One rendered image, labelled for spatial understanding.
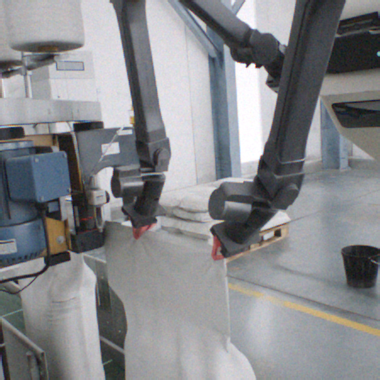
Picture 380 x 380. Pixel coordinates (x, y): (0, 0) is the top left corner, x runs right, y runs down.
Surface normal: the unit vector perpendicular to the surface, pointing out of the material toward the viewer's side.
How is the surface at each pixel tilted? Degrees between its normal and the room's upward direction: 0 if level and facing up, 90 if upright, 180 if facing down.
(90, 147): 90
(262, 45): 99
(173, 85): 90
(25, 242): 91
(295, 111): 122
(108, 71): 90
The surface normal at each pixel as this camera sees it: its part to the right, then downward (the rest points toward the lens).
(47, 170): 0.92, 0.00
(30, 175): -0.40, 0.19
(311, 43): 0.26, 0.65
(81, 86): 0.67, 0.07
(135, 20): 0.53, 0.34
